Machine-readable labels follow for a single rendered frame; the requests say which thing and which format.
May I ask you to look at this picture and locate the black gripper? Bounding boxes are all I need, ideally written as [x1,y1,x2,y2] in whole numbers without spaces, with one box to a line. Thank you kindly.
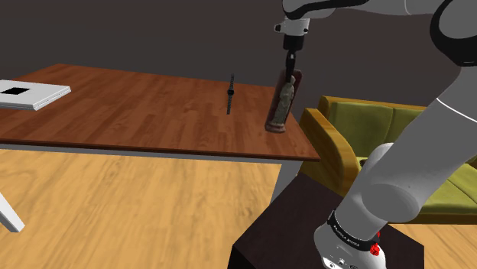
[283,34,305,83]

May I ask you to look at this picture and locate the stone figure in red niche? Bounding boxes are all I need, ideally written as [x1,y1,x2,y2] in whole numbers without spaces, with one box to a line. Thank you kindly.
[264,68,303,134]

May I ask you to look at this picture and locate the green sofa with wooden frame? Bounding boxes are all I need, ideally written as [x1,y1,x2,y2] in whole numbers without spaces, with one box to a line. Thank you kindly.
[297,95,477,225]

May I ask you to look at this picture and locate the white closed laptop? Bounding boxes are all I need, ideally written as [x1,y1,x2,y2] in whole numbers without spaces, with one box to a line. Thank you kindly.
[0,79,72,112]

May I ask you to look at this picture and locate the wooden table with grey legs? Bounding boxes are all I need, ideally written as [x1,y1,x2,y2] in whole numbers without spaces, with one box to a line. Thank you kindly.
[0,63,321,234]

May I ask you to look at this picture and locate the black wristwatch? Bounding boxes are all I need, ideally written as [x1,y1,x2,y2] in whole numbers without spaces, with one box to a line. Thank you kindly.
[226,73,236,115]

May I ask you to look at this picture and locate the dark robot stand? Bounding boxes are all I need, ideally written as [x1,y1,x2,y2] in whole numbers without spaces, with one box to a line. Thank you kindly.
[227,172,426,269]

